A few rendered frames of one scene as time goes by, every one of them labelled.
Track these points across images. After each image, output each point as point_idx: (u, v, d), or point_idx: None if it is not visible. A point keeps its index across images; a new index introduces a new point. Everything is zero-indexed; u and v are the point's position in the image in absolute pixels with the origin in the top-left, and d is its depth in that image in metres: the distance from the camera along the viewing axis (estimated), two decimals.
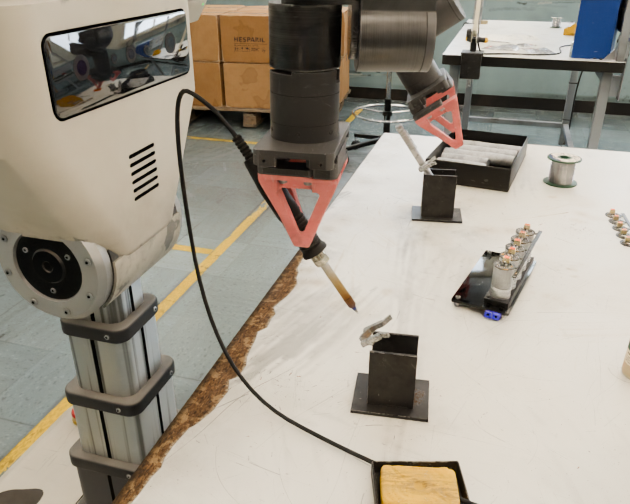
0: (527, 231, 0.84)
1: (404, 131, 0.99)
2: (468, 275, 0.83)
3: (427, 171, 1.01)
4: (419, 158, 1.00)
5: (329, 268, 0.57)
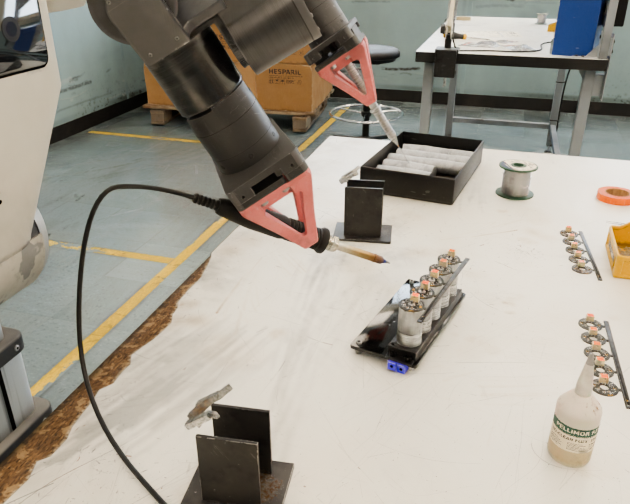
0: (451, 258, 0.69)
1: (351, 64, 0.79)
2: (379, 312, 0.68)
3: (380, 116, 0.81)
4: None
5: (344, 245, 0.58)
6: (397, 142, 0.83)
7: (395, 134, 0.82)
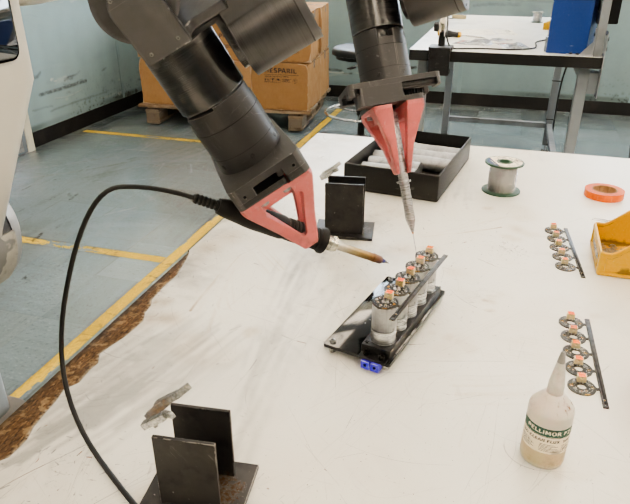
0: (429, 255, 0.67)
1: None
2: (355, 310, 0.67)
3: (401, 192, 0.69)
4: None
5: (343, 245, 0.58)
6: (411, 229, 0.70)
7: (411, 219, 0.69)
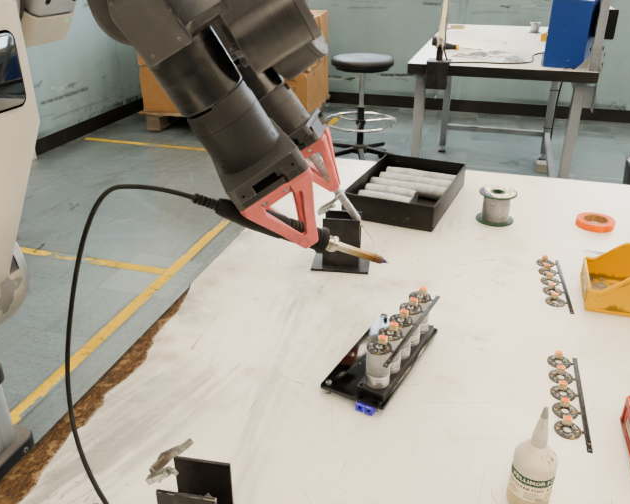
0: (422, 296, 0.70)
1: (314, 154, 0.83)
2: (350, 350, 0.69)
3: (344, 200, 0.86)
4: None
5: (343, 245, 0.58)
6: (362, 224, 0.87)
7: (359, 216, 0.87)
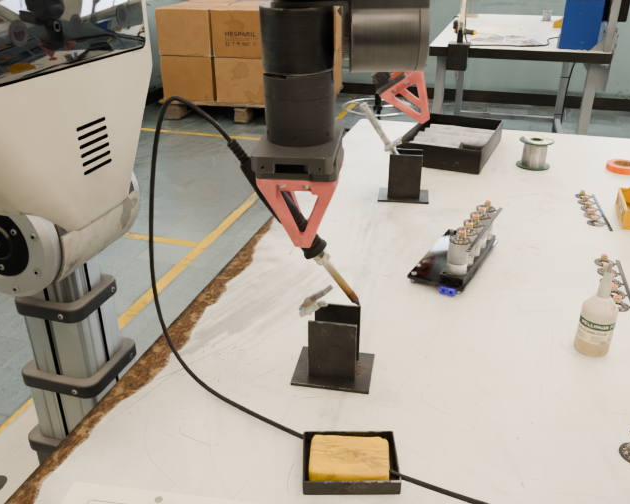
0: (488, 207, 0.82)
1: (369, 109, 0.97)
2: (427, 252, 0.82)
3: (393, 150, 0.99)
4: (385, 137, 0.99)
5: (331, 266, 0.57)
6: None
7: None
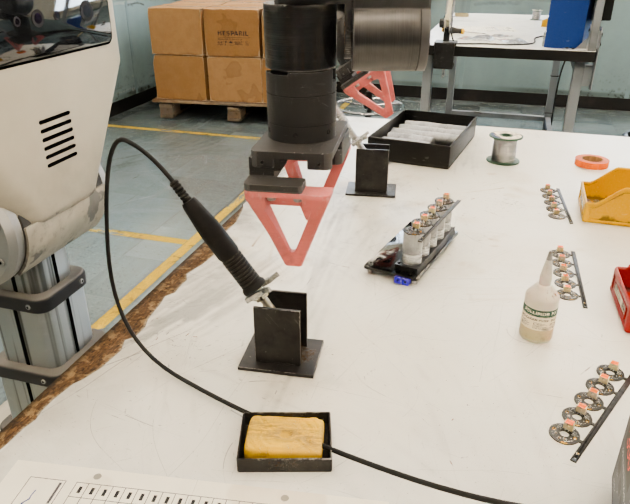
0: (446, 200, 0.84)
1: (335, 105, 0.99)
2: (386, 244, 0.83)
3: (360, 145, 1.01)
4: (351, 132, 1.00)
5: (268, 303, 0.60)
6: None
7: None
